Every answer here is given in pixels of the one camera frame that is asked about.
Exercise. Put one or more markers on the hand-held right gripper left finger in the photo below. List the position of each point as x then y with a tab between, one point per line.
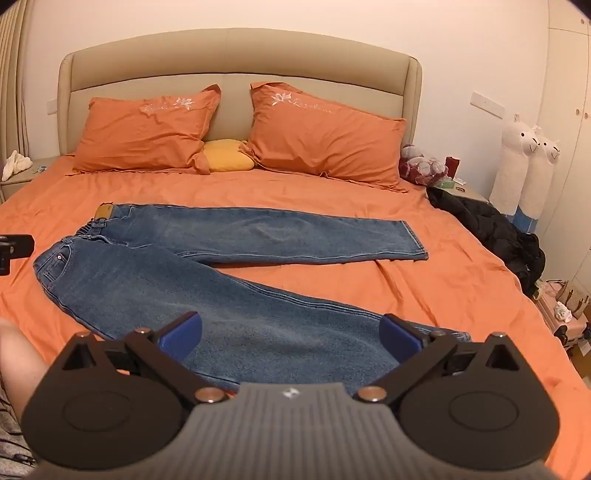
181	337

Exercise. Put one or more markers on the black jacket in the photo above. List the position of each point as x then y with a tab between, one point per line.
489	221

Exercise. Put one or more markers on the white alpaca plush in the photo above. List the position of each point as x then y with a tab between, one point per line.
545	180
510	161

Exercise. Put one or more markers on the white wall switch plate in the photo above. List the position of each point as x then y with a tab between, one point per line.
485	103

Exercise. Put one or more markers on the beige padded headboard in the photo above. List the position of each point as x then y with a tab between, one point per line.
231	60

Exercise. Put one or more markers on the beige curtain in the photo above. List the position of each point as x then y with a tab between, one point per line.
11	83

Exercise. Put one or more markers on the small yellow pillow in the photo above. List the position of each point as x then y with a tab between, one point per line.
226	157

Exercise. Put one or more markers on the crumpled white cloth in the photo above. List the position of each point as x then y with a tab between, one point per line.
16	164

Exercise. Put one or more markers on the blue denim pants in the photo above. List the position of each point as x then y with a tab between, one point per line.
184	277

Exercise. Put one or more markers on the orange bed sheet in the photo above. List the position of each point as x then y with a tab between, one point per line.
438	286

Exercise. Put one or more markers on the orange pillow with flower print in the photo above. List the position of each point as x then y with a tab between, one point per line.
323	138
138	134

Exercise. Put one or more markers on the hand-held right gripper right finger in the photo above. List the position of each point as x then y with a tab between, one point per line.
398	339

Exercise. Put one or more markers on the red and white plush toy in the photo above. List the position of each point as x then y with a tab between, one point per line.
422	168

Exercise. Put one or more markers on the person's bare leg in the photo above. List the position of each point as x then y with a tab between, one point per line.
18	364

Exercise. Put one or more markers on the pink suitcase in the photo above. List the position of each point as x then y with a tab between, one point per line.
565	330

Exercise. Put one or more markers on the beige handbag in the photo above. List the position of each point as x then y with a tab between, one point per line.
575	300

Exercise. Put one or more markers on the striped grey cloth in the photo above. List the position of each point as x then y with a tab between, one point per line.
11	434

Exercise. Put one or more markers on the cream wardrobe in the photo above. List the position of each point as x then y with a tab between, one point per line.
570	115

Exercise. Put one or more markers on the small red box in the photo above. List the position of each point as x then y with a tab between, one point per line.
452	166

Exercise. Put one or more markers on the beige nightstand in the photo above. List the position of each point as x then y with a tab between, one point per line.
27	177
468	191

